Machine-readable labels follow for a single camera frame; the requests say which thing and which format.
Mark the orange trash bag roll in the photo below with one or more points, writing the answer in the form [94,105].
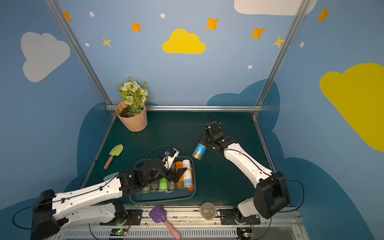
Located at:
[180,183]
[192,186]

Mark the purple toy shovel pink handle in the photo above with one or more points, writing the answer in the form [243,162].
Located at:
[158,214]

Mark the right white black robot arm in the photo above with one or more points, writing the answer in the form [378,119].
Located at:
[271,189]

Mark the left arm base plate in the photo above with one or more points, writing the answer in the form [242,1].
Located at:
[125,218]

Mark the right circuit board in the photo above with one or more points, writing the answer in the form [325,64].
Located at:
[244,233]

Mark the green trowel wooden handle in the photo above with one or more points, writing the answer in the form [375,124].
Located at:
[116,151]

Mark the beige flower pot with plant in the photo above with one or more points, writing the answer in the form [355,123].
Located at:
[132,109]

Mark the light blue toy shovel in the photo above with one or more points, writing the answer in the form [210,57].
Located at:
[110,176]

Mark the teal plastic storage box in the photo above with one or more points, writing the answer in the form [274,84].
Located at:
[162,197]

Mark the green roll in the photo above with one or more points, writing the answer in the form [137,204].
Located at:
[163,185]

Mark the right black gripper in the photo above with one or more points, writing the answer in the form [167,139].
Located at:
[208,141]

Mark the grey trash bag roll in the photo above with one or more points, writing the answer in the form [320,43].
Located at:
[154,187]

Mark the left circuit board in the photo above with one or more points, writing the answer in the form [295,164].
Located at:
[119,232]

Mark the circuit board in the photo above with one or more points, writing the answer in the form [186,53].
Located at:
[244,233]
[119,232]

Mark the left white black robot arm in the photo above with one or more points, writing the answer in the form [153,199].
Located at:
[51,210]

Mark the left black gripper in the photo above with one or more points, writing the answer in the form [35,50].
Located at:
[169,173]

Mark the round clear lid dish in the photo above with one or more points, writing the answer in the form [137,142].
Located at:
[208,211]

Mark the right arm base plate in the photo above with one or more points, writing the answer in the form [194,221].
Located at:
[234,217]

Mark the white roll blue end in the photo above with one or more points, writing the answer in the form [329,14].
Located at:
[187,173]

